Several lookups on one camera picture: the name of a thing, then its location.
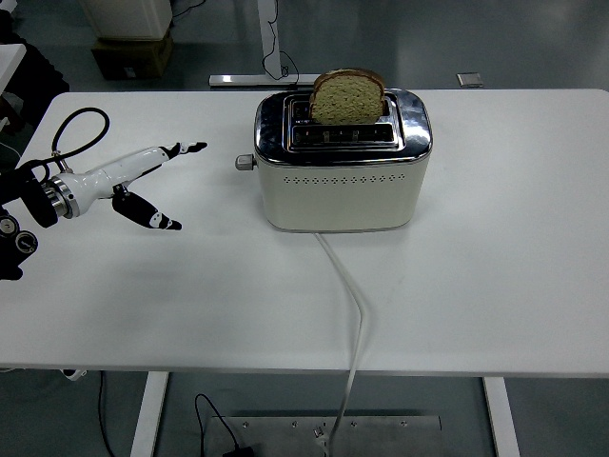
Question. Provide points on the white table leg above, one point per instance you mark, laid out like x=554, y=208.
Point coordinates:
x=502, y=419
x=147, y=414

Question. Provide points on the white side table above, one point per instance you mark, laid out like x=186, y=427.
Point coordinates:
x=9, y=62

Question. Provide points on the silver toaster lever knob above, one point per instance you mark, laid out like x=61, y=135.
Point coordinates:
x=244, y=162

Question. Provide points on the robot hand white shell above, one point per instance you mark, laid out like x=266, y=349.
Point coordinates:
x=119, y=169

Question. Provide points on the grey square floor plate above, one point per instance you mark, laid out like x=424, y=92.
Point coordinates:
x=470, y=79

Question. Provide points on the brown cardboard box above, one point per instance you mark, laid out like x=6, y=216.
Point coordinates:
x=133, y=57

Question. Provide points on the white cabinet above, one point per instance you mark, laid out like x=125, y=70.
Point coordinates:
x=128, y=16

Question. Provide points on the black ribbed foam block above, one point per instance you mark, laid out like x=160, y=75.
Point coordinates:
x=43, y=71

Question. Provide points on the brown bread slice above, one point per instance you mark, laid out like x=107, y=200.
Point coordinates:
x=347, y=100

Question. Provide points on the grey metal plate with screws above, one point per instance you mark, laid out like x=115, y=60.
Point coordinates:
x=380, y=438

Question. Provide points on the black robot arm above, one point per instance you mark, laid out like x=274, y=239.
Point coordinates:
x=33, y=200

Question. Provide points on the cream and chrome toaster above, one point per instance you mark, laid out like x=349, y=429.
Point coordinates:
x=340, y=200

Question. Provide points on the white desk stand with foot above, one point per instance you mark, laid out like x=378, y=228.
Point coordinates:
x=269, y=28

